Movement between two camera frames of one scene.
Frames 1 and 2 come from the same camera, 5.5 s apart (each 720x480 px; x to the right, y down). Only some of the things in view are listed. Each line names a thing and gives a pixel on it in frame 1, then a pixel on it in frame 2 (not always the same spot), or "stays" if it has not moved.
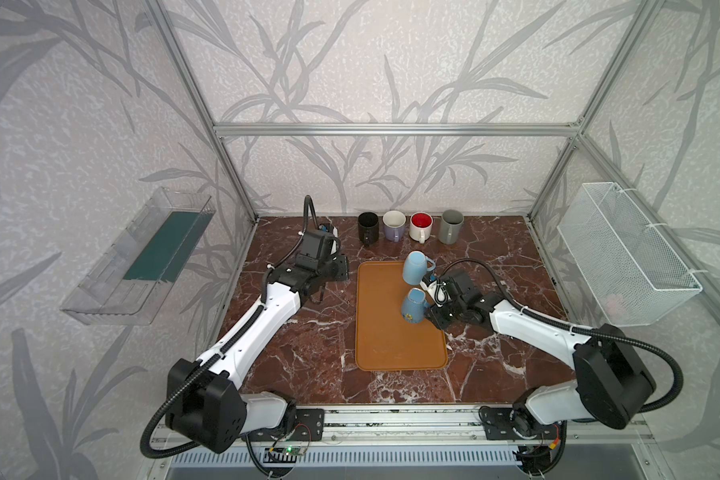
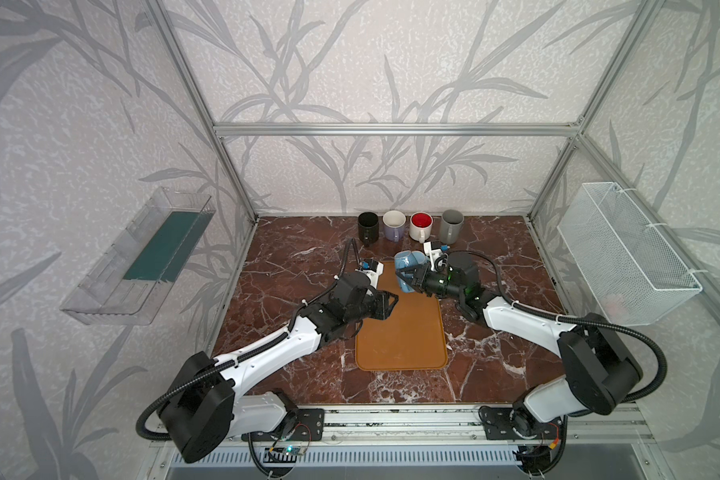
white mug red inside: [420, 226] stays
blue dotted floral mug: [415, 306] to [406, 259]
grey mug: [451, 226] stays
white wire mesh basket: [631, 272] stays
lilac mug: [394, 223] stays
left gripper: [339, 267] to [374, 303]
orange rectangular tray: [384, 339] stays
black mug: [368, 227] stays
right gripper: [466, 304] to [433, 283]
